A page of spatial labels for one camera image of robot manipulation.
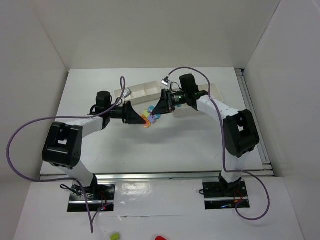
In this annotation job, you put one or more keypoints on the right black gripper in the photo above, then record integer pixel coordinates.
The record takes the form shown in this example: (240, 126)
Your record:
(167, 100)

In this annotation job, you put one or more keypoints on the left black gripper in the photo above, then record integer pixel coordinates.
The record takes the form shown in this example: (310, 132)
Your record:
(126, 112)

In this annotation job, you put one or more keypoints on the light green lego brick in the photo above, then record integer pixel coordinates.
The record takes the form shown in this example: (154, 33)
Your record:
(146, 113)

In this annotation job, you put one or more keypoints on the purple lego brick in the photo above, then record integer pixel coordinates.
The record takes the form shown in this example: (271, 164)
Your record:
(152, 119)

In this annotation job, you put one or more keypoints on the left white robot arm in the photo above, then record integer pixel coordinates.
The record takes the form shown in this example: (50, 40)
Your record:
(63, 145)

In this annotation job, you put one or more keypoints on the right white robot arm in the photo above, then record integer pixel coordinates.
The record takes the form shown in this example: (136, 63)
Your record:
(238, 129)

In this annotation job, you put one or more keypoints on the left white divided tray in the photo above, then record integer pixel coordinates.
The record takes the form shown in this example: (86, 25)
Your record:
(145, 92)

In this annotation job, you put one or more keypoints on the white divided tray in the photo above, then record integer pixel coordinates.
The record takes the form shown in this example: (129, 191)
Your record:
(145, 92)
(184, 110)

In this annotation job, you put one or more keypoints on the right white divided tray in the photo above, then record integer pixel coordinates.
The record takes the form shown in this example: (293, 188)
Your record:
(184, 110)

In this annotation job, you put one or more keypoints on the green lego outside workspace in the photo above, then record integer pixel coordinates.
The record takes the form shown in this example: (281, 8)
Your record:
(115, 236)

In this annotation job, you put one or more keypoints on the red object at edge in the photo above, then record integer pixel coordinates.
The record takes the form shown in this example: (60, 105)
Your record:
(160, 237)

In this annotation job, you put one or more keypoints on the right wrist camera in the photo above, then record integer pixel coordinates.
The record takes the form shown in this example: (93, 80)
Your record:
(165, 81)

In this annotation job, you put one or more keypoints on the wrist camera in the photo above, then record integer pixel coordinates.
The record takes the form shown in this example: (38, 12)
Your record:
(127, 92)
(165, 81)

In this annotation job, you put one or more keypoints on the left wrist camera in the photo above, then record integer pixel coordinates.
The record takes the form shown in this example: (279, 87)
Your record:
(127, 92)

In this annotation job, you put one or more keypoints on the aluminium front rail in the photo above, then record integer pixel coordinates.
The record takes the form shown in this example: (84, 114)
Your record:
(157, 176)

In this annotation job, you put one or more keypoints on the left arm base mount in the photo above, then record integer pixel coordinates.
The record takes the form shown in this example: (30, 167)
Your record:
(103, 200)

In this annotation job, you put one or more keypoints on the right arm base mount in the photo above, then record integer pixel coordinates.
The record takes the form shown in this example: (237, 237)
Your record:
(215, 199)

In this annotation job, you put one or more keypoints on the aluminium side rail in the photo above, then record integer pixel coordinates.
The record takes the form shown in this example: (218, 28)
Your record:
(263, 153)

